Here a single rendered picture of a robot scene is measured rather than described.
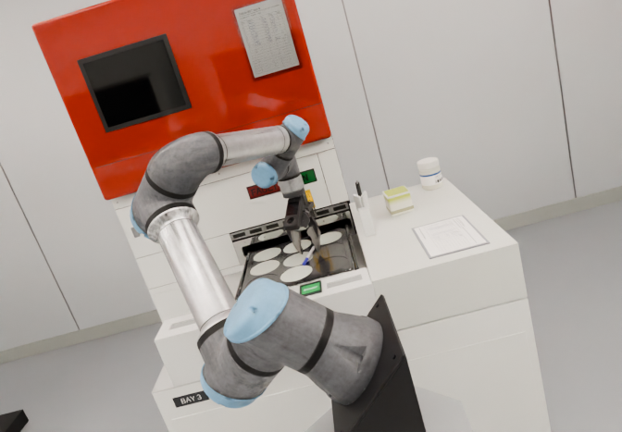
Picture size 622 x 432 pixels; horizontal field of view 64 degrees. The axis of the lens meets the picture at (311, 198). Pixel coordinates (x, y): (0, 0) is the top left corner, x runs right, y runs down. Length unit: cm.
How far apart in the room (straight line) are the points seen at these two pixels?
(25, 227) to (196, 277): 294
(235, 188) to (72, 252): 219
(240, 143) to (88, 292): 285
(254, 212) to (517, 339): 95
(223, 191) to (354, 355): 106
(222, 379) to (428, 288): 55
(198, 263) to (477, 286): 65
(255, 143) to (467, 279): 60
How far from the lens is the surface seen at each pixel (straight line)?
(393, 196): 152
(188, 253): 102
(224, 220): 181
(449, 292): 124
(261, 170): 138
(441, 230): 136
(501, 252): 124
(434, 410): 104
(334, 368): 83
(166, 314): 201
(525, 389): 145
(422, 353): 131
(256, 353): 83
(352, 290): 120
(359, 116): 321
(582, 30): 360
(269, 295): 80
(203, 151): 107
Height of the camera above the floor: 151
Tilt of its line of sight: 16 degrees down
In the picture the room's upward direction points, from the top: 17 degrees counter-clockwise
